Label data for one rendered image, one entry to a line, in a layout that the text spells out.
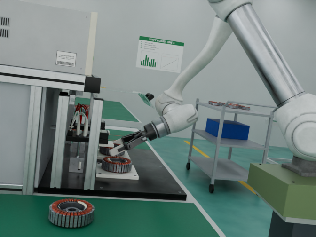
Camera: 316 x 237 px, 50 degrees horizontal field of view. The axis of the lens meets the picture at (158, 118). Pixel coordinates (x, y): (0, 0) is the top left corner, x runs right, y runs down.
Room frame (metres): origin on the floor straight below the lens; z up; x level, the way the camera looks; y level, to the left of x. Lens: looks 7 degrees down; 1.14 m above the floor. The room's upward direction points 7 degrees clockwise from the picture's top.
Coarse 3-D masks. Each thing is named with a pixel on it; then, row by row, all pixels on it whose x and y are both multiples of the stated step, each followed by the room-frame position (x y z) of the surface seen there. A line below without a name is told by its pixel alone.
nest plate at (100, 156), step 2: (98, 150) 1.47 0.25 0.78; (98, 152) 1.44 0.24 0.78; (100, 152) 1.44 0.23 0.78; (126, 152) 1.51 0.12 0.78; (98, 154) 1.41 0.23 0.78; (100, 154) 1.41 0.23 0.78; (102, 154) 1.42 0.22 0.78; (124, 154) 1.47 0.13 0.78; (126, 154) 1.47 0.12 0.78; (98, 156) 1.37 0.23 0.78; (100, 156) 1.38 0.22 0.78; (102, 156) 1.38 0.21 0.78; (104, 156) 1.39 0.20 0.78; (106, 156) 1.39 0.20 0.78; (118, 156) 1.42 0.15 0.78; (120, 156) 1.42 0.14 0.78; (122, 156) 1.43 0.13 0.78; (124, 156) 1.43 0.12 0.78; (126, 156) 1.44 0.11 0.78; (128, 156) 1.44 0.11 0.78; (98, 158) 1.37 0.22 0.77; (100, 158) 1.37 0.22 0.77; (102, 158) 1.37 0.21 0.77; (128, 158) 1.40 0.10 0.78
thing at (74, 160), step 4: (72, 152) 1.22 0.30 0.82; (72, 156) 1.16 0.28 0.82; (80, 156) 1.18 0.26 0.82; (84, 156) 1.19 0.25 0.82; (72, 160) 1.15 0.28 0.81; (76, 160) 1.15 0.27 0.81; (80, 160) 1.15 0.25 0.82; (72, 164) 1.15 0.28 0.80; (76, 164) 1.15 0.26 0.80; (72, 168) 1.15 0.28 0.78; (76, 168) 1.15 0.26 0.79; (72, 172) 1.15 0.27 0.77; (76, 172) 1.15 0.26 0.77; (80, 172) 1.16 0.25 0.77
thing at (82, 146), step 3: (75, 144) 1.38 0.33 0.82; (81, 144) 1.39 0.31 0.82; (84, 144) 1.39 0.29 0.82; (72, 147) 1.38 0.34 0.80; (75, 147) 1.38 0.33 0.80; (81, 147) 1.39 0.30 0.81; (84, 147) 1.39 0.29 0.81; (72, 150) 1.38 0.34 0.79; (75, 150) 1.39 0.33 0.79; (81, 150) 1.39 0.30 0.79; (84, 150) 1.39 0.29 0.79
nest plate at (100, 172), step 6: (96, 168) 1.19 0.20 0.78; (102, 168) 1.20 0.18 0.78; (132, 168) 1.26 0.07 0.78; (96, 174) 1.13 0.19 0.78; (102, 174) 1.13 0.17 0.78; (108, 174) 1.14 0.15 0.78; (114, 174) 1.15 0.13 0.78; (120, 174) 1.16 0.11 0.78; (126, 174) 1.17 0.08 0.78; (132, 174) 1.18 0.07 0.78
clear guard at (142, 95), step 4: (100, 88) 1.38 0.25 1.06; (104, 88) 1.41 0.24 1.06; (108, 88) 1.45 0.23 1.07; (112, 88) 1.50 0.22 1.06; (116, 88) 1.55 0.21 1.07; (120, 88) 1.61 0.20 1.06; (124, 92) 1.40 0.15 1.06; (128, 92) 1.41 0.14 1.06; (132, 92) 1.41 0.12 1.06; (136, 92) 1.44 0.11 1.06; (140, 92) 1.49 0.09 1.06; (140, 96) 1.63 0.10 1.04; (144, 96) 1.43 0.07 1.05; (144, 100) 1.57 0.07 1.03; (148, 100) 1.42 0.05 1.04; (148, 104) 1.55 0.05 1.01
